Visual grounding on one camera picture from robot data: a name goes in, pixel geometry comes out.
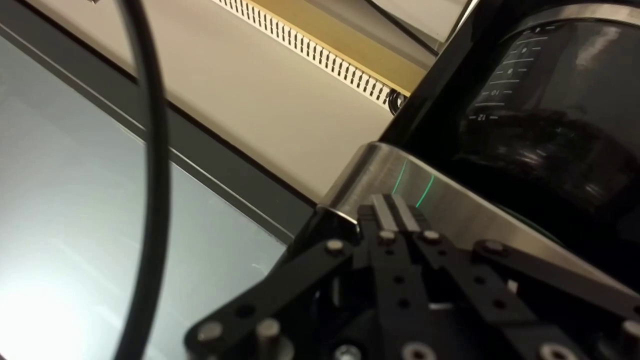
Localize black steel coffee maker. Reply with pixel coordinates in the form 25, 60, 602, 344
284, 0, 640, 360

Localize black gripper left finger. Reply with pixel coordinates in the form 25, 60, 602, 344
183, 195, 436, 360

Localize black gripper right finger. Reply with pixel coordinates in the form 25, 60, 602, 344
390, 193, 640, 360

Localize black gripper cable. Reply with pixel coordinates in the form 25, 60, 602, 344
109, 0, 173, 360

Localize glass coffee carafe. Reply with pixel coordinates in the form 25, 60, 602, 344
458, 15, 640, 225

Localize grey framed window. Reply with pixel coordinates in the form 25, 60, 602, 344
0, 19, 316, 360

